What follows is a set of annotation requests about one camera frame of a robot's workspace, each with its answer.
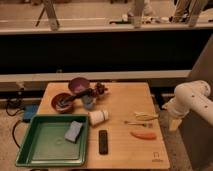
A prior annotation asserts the yellow handled fork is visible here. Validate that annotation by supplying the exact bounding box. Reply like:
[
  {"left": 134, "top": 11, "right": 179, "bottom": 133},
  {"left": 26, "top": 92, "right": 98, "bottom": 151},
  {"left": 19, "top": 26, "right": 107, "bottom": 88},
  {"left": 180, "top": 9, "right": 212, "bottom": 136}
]
[{"left": 124, "top": 121, "right": 153, "bottom": 128}]

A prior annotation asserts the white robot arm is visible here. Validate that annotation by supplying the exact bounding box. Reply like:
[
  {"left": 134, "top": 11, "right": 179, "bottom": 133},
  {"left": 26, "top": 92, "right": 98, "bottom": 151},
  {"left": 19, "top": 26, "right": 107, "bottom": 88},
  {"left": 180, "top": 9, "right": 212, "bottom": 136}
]
[{"left": 162, "top": 80, "right": 213, "bottom": 131}]

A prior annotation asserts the orange carrot toy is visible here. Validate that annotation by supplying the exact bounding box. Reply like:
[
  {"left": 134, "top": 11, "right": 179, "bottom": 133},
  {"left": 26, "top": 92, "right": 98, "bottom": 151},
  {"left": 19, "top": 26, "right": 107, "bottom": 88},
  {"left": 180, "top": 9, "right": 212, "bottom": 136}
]
[{"left": 130, "top": 131, "right": 157, "bottom": 140}]

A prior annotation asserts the wooden table board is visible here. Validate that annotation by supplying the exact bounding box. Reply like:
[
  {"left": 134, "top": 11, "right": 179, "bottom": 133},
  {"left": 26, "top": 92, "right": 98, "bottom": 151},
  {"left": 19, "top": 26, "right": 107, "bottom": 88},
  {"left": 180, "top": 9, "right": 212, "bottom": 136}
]
[{"left": 36, "top": 81, "right": 171, "bottom": 170}]

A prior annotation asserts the black remote control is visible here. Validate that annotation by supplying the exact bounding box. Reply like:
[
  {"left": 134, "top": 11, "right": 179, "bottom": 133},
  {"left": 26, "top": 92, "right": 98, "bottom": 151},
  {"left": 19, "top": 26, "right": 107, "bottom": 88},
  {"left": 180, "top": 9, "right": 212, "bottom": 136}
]
[{"left": 99, "top": 130, "right": 108, "bottom": 155}]

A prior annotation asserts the white paper cup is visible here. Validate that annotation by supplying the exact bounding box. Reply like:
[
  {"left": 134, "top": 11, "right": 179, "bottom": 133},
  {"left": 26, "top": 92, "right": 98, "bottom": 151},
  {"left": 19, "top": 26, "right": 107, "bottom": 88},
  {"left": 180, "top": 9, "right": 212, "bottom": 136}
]
[{"left": 89, "top": 110, "right": 109, "bottom": 126}]

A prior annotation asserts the blue sponge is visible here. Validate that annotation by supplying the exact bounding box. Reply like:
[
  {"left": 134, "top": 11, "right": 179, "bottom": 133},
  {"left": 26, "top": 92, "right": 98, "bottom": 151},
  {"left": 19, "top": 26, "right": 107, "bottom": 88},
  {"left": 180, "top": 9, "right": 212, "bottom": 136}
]
[{"left": 65, "top": 121, "right": 83, "bottom": 143}]

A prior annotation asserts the purple bowl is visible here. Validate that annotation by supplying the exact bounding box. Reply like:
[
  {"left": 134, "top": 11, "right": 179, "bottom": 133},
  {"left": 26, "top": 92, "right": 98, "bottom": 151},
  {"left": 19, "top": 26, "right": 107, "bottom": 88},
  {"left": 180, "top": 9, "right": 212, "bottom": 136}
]
[{"left": 68, "top": 77, "right": 90, "bottom": 94}]

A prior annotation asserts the black ladle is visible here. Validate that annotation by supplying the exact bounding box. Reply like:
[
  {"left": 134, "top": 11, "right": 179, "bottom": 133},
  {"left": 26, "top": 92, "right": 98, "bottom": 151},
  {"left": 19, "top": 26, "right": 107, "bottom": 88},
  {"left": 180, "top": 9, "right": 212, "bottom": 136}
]
[{"left": 57, "top": 88, "right": 93, "bottom": 107}]

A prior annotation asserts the dark red bowl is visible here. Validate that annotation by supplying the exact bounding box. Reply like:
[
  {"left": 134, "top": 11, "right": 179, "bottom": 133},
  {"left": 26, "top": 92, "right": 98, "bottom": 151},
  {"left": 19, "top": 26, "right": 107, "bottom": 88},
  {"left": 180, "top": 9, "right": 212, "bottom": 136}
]
[{"left": 51, "top": 93, "right": 73, "bottom": 113}]

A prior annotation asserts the green plastic tray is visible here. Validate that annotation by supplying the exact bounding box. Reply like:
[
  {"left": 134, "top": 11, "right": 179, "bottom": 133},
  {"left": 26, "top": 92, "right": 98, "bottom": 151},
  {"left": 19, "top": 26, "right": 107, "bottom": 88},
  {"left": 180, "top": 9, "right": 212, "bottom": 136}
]
[{"left": 15, "top": 114, "right": 89, "bottom": 168}]

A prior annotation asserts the blue power box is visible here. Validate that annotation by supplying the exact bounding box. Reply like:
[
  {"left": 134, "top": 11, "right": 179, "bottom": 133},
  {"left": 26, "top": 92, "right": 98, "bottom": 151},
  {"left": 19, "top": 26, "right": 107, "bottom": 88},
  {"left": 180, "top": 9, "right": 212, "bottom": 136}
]
[{"left": 23, "top": 104, "right": 38, "bottom": 123}]

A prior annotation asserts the black cable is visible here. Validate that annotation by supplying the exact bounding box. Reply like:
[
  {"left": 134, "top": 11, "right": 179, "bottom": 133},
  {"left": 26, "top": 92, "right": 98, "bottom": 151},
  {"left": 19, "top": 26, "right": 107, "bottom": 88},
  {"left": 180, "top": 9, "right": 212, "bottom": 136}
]
[{"left": 5, "top": 89, "right": 25, "bottom": 117}]

